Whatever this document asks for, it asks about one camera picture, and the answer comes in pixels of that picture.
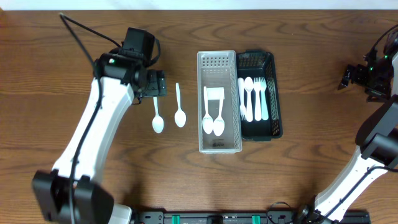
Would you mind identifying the black plastic basket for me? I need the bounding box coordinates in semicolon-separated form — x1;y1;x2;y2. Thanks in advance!
236;49;283;141

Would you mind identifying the white label in basket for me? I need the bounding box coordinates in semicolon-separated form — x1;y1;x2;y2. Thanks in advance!
206;87;224;100

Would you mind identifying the clear plastic basket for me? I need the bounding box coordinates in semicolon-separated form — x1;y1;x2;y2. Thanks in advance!
197;50;243;154

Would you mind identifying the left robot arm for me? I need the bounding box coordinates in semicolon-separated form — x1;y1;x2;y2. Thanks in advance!
32;28;167;223

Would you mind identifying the white plastic spoon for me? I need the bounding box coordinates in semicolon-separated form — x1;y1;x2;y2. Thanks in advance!
202;86;213;134
244;77;254;122
174;83;187;128
152;97;164;134
213;96;225;137

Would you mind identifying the white plastic fork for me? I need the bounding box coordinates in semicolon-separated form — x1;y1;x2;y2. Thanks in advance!
254;78;262;121
238;78;246;121
260;77;269;121

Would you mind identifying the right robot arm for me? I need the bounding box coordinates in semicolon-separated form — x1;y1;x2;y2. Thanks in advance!
293;26;397;223

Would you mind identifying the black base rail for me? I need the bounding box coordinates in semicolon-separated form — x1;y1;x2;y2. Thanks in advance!
133;210;373;224

